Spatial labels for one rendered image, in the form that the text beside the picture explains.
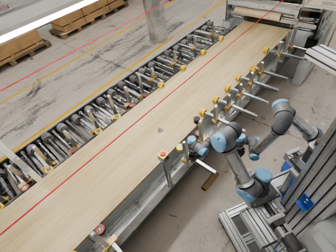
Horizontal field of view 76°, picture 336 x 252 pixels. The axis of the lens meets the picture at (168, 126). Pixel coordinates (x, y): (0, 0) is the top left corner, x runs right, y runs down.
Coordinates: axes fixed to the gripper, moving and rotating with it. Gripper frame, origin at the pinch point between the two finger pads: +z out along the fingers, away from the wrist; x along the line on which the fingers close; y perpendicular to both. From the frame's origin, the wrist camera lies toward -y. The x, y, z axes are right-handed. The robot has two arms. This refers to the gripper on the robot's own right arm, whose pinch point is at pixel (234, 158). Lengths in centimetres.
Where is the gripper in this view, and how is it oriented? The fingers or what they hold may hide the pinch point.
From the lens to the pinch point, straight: 220.0
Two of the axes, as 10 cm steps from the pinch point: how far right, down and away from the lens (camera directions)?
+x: 6.6, -6.1, 4.4
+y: 7.4, 4.3, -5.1
